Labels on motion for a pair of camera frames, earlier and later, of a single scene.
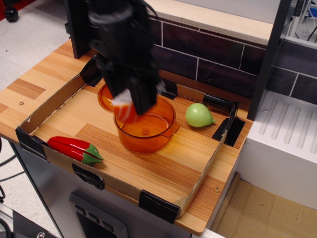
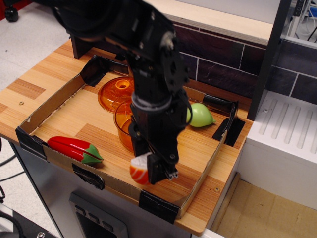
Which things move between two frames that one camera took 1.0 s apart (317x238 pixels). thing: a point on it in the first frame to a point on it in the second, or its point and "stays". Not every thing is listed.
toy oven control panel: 92,221 stays
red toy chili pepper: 75,148 stays
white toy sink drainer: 280,153 stays
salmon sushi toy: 123,106 to 138,169
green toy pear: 198,115 stays
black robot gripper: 120,47 to 156,123
